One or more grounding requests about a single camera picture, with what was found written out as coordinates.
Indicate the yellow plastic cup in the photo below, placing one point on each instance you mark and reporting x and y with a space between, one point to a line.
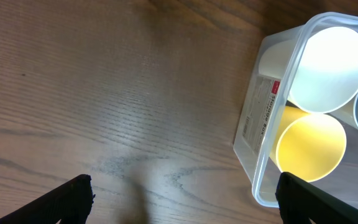
310 146

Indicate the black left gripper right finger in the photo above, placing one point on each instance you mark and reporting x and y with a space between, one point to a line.
301 202

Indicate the clear plastic storage container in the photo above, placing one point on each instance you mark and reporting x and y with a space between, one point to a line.
264 105

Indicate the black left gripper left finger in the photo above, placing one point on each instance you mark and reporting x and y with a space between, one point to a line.
69 203

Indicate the white plastic cup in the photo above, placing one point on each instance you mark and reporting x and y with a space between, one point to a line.
325 65

